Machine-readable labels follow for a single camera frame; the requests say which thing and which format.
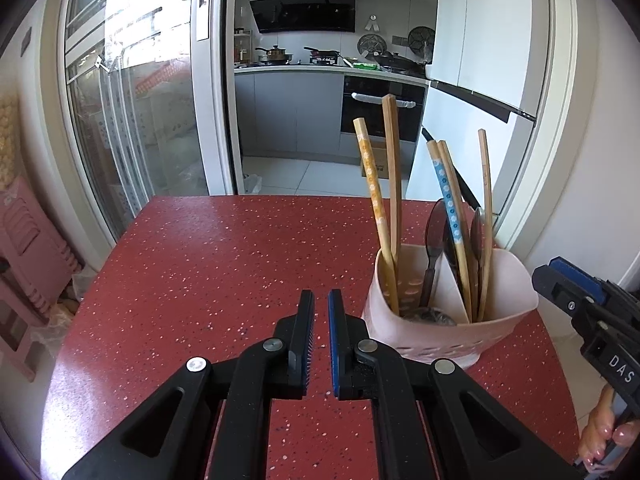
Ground stack of pink stools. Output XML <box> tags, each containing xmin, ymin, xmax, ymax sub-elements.
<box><xmin>0</xmin><ymin>175</ymin><xmax>83</xmax><ymax>381</ymax></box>

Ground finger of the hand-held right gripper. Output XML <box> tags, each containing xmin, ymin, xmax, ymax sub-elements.
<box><xmin>532</xmin><ymin>257</ymin><xmax>608</xmax><ymax>313</ymax></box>

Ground orange patterned wooden chopstick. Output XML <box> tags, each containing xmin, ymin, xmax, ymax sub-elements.
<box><xmin>353</xmin><ymin>117</ymin><xmax>401</xmax><ymax>317</ymax></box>

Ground black frying pan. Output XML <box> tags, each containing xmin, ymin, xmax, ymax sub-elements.
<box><xmin>303</xmin><ymin>46</ymin><xmax>342</xmax><ymax>66</ymax></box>

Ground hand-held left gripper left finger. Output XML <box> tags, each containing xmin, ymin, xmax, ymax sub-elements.
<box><xmin>62</xmin><ymin>290</ymin><xmax>316</xmax><ymax>480</ymax></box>

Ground clear plastic bag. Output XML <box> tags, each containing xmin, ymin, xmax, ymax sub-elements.
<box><xmin>30</xmin><ymin>270</ymin><xmax>101</xmax><ymax>361</ymax></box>

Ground cardboard box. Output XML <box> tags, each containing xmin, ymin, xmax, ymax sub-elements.
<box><xmin>360</xmin><ymin>141</ymin><xmax>391</xmax><ymax>180</ymax></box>

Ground metal spoon with brown handle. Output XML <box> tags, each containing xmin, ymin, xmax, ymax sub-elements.
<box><xmin>469</xmin><ymin>207</ymin><xmax>487</xmax><ymax>321</ymax></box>
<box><xmin>420</xmin><ymin>199</ymin><xmax>457</xmax><ymax>308</ymax></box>

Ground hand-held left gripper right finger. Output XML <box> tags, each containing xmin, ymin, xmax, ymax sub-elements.
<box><xmin>328</xmin><ymin>289</ymin><xmax>583</xmax><ymax>480</ymax></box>

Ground black range hood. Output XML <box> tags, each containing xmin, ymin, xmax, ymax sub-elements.
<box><xmin>243</xmin><ymin>0</ymin><xmax>358</xmax><ymax>35</ymax></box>

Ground glass sliding door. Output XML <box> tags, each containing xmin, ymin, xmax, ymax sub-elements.
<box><xmin>60</xmin><ymin>0</ymin><xmax>241</xmax><ymax>241</ymax></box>

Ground blue patterned wooden chopstick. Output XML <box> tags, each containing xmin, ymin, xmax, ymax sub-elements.
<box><xmin>426</xmin><ymin>140</ymin><xmax>468</xmax><ymax>281</ymax></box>

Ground person's right hand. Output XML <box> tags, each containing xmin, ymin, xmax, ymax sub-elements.
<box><xmin>577</xmin><ymin>387</ymin><xmax>640</xmax><ymax>466</ymax></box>

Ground white refrigerator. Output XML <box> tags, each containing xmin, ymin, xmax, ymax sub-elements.
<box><xmin>405</xmin><ymin>0</ymin><xmax>551</xmax><ymax>248</ymax></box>

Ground round metal rack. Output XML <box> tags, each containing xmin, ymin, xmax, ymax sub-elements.
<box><xmin>357</xmin><ymin>33</ymin><xmax>384</xmax><ymax>57</ymax></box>
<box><xmin>407</xmin><ymin>26</ymin><xmax>435</xmax><ymax>52</ymax></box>

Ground brown cooking pot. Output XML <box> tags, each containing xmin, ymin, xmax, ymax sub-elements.
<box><xmin>256</xmin><ymin>45</ymin><xmax>295</xmax><ymax>65</ymax></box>

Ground grey lower kitchen cabinets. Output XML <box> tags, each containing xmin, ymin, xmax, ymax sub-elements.
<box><xmin>234</xmin><ymin>67</ymin><xmax>346</xmax><ymax>161</ymax></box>

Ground black wok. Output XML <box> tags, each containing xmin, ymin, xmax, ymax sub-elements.
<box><xmin>372</xmin><ymin>50</ymin><xmax>427</xmax><ymax>72</ymax></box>

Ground pink plastic utensil holder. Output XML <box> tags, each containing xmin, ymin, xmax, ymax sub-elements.
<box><xmin>362</xmin><ymin>244</ymin><xmax>540</xmax><ymax>371</ymax></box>

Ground black built-in oven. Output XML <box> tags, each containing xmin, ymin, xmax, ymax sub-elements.
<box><xmin>340</xmin><ymin>74</ymin><xmax>428</xmax><ymax>143</ymax></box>

